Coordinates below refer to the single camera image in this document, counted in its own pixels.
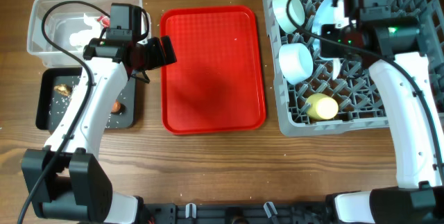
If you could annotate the light blue bowl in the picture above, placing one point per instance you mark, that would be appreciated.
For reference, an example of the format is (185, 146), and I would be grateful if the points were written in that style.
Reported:
(296, 62)

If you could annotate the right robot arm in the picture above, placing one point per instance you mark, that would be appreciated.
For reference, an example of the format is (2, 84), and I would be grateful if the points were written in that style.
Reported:
(393, 50)

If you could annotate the white rice pile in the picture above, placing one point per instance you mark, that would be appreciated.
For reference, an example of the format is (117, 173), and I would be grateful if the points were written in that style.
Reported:
(57, 107)

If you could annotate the white tissue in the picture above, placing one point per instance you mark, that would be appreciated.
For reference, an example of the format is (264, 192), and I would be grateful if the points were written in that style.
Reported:
(82, 37)

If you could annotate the clear plastic bin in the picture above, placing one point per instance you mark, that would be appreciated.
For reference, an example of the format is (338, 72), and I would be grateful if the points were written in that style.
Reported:
(58, 27)

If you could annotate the light green bowl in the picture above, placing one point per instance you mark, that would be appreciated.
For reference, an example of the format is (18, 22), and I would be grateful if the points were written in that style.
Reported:
(288, 13)

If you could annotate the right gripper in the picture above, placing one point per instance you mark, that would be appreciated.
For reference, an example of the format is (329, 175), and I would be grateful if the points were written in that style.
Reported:
(327, 50)

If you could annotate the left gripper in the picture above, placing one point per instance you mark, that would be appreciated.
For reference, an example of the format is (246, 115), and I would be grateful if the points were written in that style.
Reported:
(158, 57)

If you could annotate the white plastic spoon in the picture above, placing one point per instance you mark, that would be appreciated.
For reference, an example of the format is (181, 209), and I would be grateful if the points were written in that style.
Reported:
(336, 68)

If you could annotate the orange carrot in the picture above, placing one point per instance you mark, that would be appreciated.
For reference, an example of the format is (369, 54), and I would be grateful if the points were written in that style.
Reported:
(116, 108)

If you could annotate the red serving tray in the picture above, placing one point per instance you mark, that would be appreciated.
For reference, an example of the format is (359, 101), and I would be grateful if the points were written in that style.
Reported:
(216, 83)

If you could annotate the yellow plastic cup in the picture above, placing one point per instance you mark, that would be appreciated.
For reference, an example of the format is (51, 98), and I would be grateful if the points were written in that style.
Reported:
(322, 107)

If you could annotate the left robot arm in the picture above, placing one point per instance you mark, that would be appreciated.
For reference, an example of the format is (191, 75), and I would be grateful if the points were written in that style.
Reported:
(64, 179)

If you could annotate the grey dishwasher rack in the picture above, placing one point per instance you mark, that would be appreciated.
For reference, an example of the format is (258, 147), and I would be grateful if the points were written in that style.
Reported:
(360, 106)

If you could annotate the red snack wrapper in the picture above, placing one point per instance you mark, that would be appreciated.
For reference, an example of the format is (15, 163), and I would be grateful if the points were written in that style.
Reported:
(104, 21)

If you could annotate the light blue plate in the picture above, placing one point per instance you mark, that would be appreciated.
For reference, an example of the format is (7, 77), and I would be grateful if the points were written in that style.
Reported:
(324, 15)

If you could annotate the brown food scrap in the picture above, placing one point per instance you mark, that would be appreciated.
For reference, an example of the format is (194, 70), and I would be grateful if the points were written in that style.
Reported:
(63, 89)

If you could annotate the black waste tray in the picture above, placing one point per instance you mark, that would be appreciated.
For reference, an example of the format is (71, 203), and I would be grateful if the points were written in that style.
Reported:
(56, 76)

